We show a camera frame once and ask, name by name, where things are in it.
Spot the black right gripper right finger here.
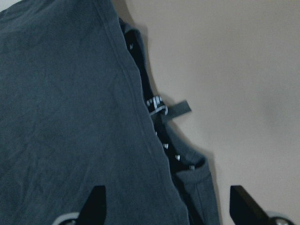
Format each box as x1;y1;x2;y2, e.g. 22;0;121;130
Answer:
229;185;269;225

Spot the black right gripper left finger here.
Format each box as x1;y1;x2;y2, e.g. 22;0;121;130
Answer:
76;186;107;225

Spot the black t-shirt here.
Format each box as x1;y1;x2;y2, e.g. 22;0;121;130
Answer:
0;0;219;225

